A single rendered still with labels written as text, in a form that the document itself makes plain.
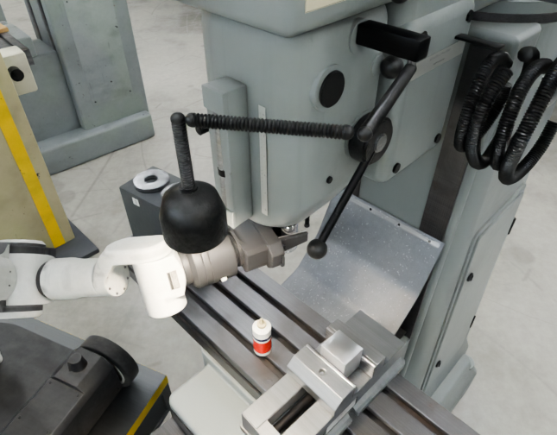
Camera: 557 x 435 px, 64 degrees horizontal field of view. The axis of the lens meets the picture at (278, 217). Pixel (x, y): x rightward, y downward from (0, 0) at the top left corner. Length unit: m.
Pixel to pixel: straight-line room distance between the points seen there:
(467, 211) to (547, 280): 1.73
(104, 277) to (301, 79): 0.44
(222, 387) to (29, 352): 0.71
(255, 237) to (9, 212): 1.94
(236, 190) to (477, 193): 0.58
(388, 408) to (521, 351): 1.45
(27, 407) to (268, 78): 1.19
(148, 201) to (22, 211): 1.50
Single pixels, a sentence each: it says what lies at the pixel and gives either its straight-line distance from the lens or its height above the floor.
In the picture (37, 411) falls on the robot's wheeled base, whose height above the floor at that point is 0.59.
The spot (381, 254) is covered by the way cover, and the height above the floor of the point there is 0.97.
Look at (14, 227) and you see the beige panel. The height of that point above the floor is 0.27.
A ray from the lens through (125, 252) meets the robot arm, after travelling 0.72.
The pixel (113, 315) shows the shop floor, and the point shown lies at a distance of 2.37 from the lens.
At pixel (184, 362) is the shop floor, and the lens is 2.13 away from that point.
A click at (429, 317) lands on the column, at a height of 0.79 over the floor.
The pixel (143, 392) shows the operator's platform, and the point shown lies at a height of 0.40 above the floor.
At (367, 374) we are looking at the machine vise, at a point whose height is 0.98.
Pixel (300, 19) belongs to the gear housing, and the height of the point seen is 1.65.
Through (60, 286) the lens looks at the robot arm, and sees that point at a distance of 0.83.
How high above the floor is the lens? 1.78
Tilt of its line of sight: 41 degrees down
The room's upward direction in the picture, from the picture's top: straight up
